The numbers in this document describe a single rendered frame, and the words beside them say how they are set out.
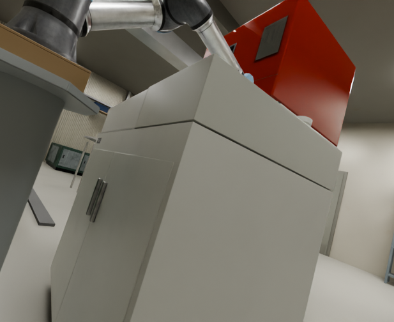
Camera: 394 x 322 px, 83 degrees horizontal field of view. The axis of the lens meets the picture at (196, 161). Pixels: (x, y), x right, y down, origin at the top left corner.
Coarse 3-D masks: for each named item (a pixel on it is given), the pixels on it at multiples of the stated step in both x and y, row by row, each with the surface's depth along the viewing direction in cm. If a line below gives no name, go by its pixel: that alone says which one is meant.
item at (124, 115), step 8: (136, 96) 83; (144, 96) 74; (120, 104) 101; (128, 104) 88; (136, 104) 79; (112, 112) 109; (120, 112) 96; (128, 112) 84; (136, 112) 76; (112, 120) 103; (120, 120) 91; (128, 120) 81; (136, 120) 73; (104, 128) 113; (112, 128) 98; (120, 128) 87
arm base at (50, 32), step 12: (24, 12) 47; (36, 12) 47; (48, 12) 48; (12, 24) 45; (24, 24) 46; (36, 24) 46; (48, 24) 48; (60, 24) 49; (72, 24) 52; (36, 36) 46; (48, 36) 47; (60, 36) 49; (72, 36) 52; (48, 48) 47; (60, 48) 49; (72, 48) 54; (72, 60) 52
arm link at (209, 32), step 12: (168, 0) 78; (180, 0) 76; (192, 0) 76; (204, 0) 78; (180, 12) 78; (192, 12) 77; (204, 12) 78; (192, 24) 81; (204, 24) 80; (204, 36) 84; (216, 36) 85; (216, 48) 87; (228, 48) 89; (228, 60) 91; (240, 72) 96
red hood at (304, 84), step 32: (288, 0) 120; (256, 32) 134; (288, 32) 112; (320, 32) 127; (256, 64) 125; (288, 64) 113; (320, 64) 129; (352, 64) 152; (288, 96) 115; (320, 96) 132; (320, 128) 135
